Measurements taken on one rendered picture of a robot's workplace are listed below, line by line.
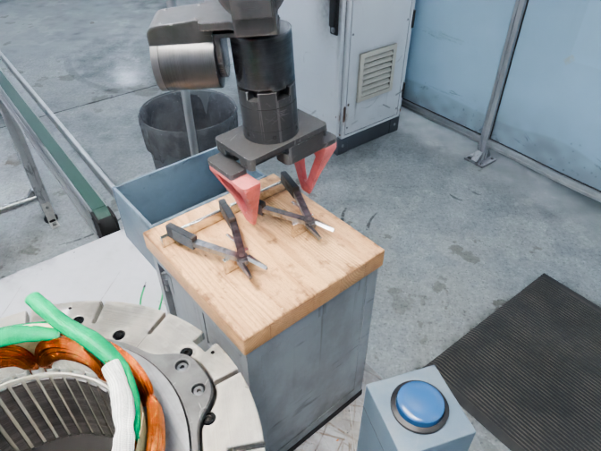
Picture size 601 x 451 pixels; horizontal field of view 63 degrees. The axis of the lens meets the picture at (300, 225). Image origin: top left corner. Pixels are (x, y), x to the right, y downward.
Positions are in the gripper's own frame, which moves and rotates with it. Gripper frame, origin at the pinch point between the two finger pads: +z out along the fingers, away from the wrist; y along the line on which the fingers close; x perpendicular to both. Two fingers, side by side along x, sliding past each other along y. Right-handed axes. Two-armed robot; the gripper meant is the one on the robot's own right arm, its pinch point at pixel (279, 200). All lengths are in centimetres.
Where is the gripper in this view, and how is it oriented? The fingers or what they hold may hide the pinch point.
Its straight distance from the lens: 57.1
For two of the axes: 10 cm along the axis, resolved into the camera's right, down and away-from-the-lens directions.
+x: 6.5, 4.6, -6.1
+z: 0.6, 7.7, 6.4
